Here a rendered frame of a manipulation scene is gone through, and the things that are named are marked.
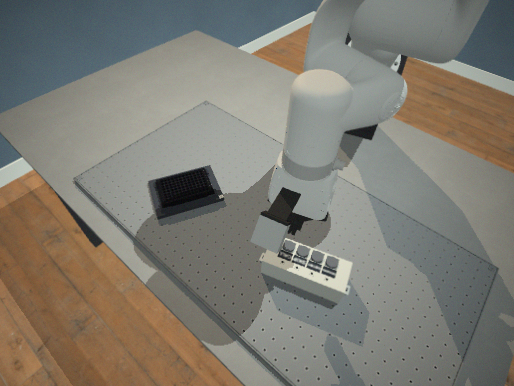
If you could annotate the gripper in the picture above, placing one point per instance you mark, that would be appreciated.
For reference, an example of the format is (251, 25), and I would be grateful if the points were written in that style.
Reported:
(313, 194)

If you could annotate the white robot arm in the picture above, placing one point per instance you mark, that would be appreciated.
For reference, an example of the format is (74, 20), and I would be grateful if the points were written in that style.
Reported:
(346, 87)

